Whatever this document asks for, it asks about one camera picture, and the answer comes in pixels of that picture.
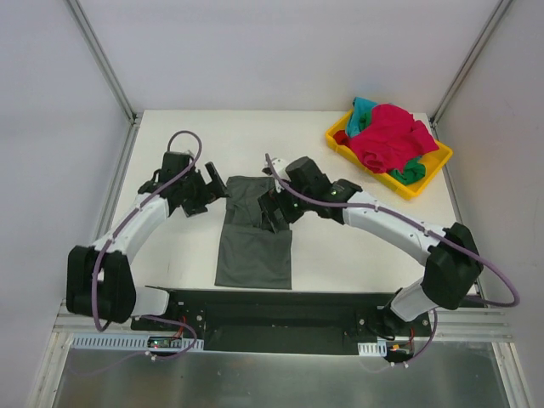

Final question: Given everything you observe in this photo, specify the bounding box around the yellow plastic bin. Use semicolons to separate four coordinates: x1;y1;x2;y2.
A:
325;109;453;201

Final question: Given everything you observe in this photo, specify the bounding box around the left white cable duct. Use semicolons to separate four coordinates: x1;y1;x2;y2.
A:
71;334;204;353

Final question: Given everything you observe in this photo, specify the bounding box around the teal t shirt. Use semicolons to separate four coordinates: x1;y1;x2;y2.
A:
345;97;377;138

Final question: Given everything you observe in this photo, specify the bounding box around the left aluminium frame post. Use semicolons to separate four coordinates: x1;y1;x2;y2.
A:
65;0;139;123

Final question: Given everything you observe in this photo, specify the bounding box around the right aluminium frame post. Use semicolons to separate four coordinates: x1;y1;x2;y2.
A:
429;0;516;128

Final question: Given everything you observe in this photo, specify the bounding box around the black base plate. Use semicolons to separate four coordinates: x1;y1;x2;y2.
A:
80;285;488;356

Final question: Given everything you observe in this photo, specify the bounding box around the right white cable duct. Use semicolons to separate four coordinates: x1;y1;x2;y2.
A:
357;340;388;358

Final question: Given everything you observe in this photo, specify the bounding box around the magenta t shirt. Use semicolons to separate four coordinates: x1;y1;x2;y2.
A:
348;104;439;173

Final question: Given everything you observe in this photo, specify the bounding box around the white cable duct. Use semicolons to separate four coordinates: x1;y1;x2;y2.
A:
71;334;204;353
357;340;388;358

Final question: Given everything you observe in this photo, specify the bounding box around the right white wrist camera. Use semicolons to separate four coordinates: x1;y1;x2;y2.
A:
262;157;290;193

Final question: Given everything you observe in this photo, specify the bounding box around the red t shirt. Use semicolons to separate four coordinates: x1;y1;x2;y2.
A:
332;129;350;148

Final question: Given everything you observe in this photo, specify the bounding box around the dark grey t shirt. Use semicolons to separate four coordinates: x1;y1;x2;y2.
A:
215;176;292;290

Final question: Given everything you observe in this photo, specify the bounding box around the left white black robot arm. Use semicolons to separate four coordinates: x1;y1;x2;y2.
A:
65;151;228;331

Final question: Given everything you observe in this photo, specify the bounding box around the green t shirt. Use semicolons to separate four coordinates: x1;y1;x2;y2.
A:
388;156;427;185

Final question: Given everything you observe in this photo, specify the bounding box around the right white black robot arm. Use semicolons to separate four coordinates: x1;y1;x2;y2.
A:
258;156;483;336

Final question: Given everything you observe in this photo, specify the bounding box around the aluminium frame post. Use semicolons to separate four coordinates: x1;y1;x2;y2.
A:
429;0;516;128
65;0;139;123

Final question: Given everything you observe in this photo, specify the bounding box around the aluminium front rail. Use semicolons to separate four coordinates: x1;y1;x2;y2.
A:
52;301;514;343

